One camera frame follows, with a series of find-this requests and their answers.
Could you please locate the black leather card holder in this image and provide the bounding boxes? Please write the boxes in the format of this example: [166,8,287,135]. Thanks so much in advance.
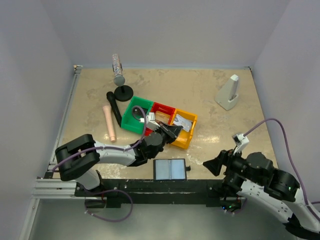
[153,158,191,181]

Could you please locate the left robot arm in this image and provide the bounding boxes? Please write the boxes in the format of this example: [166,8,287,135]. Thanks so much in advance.
[52,123,183,192]

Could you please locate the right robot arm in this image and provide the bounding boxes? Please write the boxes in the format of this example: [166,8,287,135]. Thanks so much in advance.
[203,150,320,240]

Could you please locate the gold cards in red bin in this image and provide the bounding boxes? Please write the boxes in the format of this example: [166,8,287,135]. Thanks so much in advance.
[155,111,171,124]

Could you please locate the yellow plastic bin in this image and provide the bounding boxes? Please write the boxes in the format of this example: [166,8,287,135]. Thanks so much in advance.
[169,108,198,150]

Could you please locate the red plastic bin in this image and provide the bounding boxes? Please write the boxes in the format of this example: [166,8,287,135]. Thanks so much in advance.
[147,102,176,124]

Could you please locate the green plastic bin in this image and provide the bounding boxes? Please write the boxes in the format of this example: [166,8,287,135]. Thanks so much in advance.
[121,96,154,135]

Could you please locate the white wedge stand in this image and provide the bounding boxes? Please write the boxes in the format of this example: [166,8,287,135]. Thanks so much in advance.
[214,74,240,111]

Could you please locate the glitter tube on black stand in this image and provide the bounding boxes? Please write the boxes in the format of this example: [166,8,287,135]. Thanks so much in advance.
[112,54,134,102]

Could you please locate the pink cylinder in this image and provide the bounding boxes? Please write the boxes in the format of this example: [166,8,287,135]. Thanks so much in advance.
[102,105,117,143]

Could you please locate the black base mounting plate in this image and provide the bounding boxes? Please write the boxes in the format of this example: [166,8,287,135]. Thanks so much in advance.
[74,177,251,210]

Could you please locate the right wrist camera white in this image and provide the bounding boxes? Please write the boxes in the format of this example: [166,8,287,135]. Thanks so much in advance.
[232,133,250,155]

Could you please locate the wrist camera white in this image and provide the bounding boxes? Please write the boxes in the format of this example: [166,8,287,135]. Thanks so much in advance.
[139,112,160,131]
[232,133,250,155]

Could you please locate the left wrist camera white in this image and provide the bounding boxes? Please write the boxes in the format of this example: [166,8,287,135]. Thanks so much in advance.
[139,112,160,131]

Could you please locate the black bin handle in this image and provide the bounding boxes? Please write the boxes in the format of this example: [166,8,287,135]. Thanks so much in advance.
[106,91,122,125]

